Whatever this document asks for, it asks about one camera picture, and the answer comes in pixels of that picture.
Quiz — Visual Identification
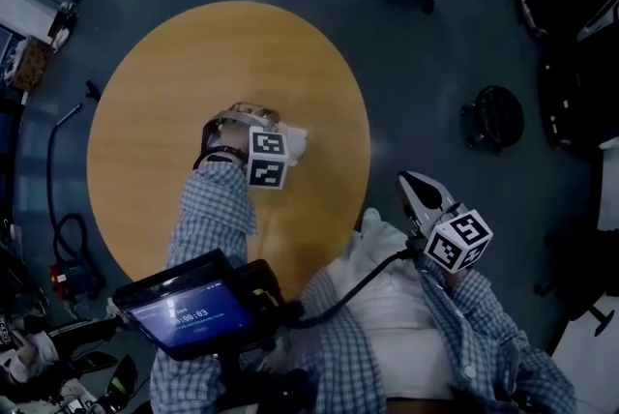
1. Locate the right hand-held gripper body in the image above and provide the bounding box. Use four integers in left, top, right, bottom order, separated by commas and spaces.
409, 202, 495, 274

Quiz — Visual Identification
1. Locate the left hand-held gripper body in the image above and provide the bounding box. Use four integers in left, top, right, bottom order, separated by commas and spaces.
201, 101, 291, 190

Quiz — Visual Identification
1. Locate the white bar of soap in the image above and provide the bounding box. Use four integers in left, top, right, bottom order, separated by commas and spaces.
284, 123, 311, 167

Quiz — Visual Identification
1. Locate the person's right forearm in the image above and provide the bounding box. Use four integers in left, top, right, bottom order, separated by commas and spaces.
419, 256, 533, 355

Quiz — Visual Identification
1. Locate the person's left forearm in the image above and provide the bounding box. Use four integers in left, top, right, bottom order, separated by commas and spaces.
166, 149, 258, 271

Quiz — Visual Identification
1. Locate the person's left hand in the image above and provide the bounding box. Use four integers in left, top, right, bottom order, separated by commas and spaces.
211, 117, 252, 156

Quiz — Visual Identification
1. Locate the black round stool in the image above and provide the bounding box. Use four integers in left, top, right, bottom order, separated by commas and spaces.
460, 84, 526, 157

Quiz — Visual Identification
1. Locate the person's torso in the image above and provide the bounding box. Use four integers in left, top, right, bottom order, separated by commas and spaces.
149, 207, 581, 414

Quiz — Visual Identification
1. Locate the black chair base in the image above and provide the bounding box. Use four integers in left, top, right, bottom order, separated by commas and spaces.
533, 227, 616, 339

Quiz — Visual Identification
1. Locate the black case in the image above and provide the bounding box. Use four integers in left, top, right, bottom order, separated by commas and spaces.
537, 42, 619, 153

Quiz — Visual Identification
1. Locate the black screen device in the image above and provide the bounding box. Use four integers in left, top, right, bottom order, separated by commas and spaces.
112, 249, 257, 361

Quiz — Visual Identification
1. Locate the brown cardboard box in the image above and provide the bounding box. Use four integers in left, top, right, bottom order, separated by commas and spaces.
10, 38, 53, 93

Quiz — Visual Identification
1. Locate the black wrist strap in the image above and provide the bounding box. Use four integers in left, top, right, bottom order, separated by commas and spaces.
192, 144, 251, 171

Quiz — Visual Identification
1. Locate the black thick cable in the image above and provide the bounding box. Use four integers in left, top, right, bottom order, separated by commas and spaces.
294, 247, 422, 331

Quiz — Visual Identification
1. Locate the black screen mount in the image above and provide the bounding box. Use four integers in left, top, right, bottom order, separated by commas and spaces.
234, 258, 304, 353

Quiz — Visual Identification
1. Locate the vacuum cleaner with hose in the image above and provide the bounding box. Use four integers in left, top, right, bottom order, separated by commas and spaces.
45, 103, 106, 303

